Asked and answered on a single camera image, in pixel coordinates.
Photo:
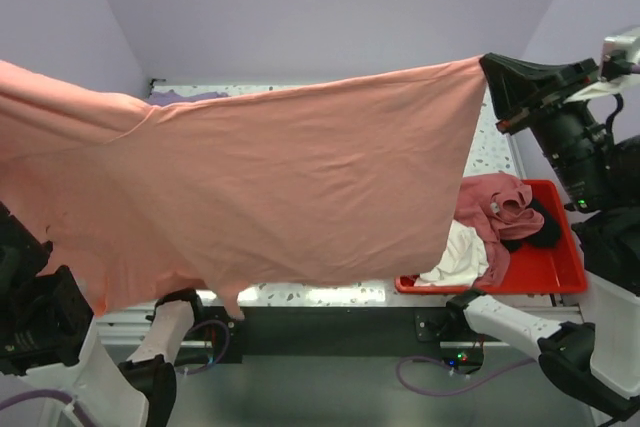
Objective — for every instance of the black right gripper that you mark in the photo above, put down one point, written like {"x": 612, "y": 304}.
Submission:
{"x": 510, "y": 79}

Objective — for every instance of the salmon pink t shirt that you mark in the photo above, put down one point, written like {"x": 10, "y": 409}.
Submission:
{"x": 323, "y": 185}

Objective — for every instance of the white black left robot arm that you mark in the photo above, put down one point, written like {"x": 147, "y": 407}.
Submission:
{"x": 49, "y": 337}

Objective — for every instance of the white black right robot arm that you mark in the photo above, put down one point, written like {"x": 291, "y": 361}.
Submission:
{"x": 594, "y": 362}

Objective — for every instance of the dusty rose t shirt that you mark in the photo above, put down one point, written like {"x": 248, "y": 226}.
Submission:
{"x": 497, "y": 206}

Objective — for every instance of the black t shirt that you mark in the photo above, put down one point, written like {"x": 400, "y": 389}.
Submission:
{"x": 547, "y": 237}

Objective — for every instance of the white t shirt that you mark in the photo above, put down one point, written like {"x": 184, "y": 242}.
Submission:
{"x": 463, "y": 261}

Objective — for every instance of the red plastic bin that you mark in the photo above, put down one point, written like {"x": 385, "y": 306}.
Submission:
{"x": 532, "y": 270}

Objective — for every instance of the folded purple t shirt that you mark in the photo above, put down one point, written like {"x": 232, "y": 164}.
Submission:
{"x": 170, "y": 97}

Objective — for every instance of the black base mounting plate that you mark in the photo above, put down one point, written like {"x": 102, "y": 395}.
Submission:
{"x": 458, "y": 353}

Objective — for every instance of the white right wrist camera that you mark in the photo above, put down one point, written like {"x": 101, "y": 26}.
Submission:
{"x": 620, "y": 55}

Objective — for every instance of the aluminium front rail frame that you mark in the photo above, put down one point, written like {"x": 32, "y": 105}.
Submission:
{"x": 320, "y": 326}

